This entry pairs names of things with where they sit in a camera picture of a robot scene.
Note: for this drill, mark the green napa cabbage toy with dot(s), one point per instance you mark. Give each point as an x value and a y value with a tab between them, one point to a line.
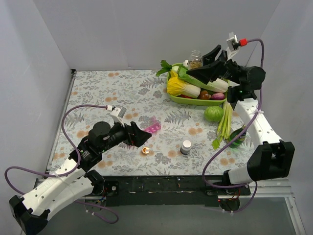
218	86

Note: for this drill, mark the purple onion toy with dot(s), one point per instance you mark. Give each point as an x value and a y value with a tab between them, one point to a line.
218	96

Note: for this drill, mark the white bottle blue label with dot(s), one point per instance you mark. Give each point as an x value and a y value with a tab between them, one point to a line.
185	147

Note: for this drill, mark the leafy green herb toy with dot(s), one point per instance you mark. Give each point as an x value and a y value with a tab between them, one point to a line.
165	67

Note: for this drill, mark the round green cabbage toy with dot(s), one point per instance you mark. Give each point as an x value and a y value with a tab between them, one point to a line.
214	113

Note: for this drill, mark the black front table rail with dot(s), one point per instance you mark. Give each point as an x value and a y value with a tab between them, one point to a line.
161	190

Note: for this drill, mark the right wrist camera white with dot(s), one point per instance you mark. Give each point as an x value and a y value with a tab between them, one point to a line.
233	42

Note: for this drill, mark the celery stalk toy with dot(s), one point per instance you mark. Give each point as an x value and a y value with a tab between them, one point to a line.
223	130

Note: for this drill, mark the gold bottle cap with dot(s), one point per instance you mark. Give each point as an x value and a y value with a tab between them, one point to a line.
145	150

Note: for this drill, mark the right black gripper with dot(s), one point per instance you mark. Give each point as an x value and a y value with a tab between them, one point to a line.
224	64

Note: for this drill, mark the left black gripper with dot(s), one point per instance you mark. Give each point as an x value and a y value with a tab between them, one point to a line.
132	135

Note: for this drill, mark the floral table mat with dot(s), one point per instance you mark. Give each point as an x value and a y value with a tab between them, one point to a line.
144	95

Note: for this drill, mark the green plastic tray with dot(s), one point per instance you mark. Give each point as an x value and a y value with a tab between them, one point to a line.
199	102

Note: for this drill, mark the yellow napa cabbage toy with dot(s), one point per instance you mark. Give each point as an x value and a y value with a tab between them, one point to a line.
176	87

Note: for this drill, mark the bok choy toy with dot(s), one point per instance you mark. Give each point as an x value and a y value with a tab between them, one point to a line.
185	63

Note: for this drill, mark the pink weekly pill organizer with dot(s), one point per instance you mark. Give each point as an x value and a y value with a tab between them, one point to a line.
154	127

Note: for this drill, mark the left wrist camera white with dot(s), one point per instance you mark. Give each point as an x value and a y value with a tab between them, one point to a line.
117	114

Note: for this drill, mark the clear bottle of yellow pills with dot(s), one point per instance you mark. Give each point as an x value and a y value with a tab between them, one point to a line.
195	60

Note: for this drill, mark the green glass bottle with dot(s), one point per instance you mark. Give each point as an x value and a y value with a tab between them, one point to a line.
239	139

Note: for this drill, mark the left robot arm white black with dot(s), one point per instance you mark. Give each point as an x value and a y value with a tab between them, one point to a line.
75	177

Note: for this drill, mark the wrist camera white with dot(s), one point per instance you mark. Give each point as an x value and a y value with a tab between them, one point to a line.
233	42
117	114

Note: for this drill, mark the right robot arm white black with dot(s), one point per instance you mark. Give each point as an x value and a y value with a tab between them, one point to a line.
272	156

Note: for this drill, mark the brown mushroom toy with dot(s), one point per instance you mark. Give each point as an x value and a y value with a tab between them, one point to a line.
204	95

